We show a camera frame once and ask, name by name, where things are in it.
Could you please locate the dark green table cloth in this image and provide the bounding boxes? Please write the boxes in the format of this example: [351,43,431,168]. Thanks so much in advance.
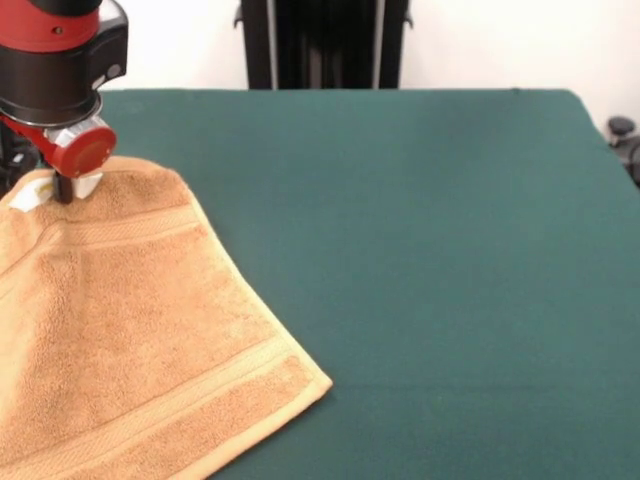
[0,88,640,480]

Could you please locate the tan terry towel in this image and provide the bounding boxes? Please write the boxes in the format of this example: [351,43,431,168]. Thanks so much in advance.
[0,154,334,480]

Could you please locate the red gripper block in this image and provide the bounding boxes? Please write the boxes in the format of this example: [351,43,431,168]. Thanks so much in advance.
[0,114,119,205]

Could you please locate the black equipment and cable pile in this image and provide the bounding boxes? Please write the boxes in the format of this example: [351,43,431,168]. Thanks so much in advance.
[0,127,44,199]

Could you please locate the black stand column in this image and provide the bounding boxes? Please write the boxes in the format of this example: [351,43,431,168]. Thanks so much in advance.
[232,0,416,91]

